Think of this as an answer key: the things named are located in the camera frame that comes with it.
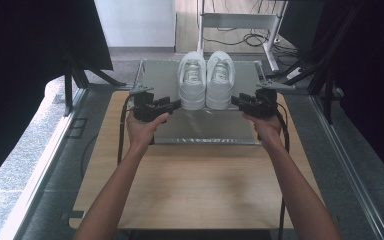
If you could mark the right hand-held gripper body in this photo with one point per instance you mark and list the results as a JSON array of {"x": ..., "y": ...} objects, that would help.
[{"x": 263, "y": 101}]

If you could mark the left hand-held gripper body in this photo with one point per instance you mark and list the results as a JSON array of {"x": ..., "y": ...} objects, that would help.
[{"x": 145, "y": 106}]

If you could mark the white sneaker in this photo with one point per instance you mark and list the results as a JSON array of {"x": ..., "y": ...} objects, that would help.
[
  {"x": 220, "y": 81},
  {"x": 192, "y": 81}
]

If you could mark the two-tier metal shoe rack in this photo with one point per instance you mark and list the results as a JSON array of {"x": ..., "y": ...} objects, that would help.
[{"x": 200, "y": 125}]

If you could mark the person's left hand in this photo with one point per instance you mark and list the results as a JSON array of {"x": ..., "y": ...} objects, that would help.
[{"x": 143, "y": 131}]

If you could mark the person's right hand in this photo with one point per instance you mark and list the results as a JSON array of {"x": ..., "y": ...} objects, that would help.
[{"x": 265, "y": 128}]

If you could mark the white power strip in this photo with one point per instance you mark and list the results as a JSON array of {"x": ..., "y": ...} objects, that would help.
[{"x": 294, "y": 73}]

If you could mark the black metal stand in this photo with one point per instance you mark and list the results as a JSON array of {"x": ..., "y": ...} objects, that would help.
[
  {"x": 76, "y": 76},
  {"x": 320, "y": 76}
]

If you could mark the black curtain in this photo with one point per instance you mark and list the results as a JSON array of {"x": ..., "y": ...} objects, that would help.
[
  {"x": 20, "y": 66},
  {"x": 370, "y": 83}
]

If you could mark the white desk frame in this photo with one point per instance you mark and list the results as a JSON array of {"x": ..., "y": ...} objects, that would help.
[{"x": 240, "y": 20}]

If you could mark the aluminium floor rail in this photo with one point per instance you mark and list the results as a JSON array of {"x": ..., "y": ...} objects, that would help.
[
  {"x": 40, "y": 173},
  {"x": 350, "y": 170}
]

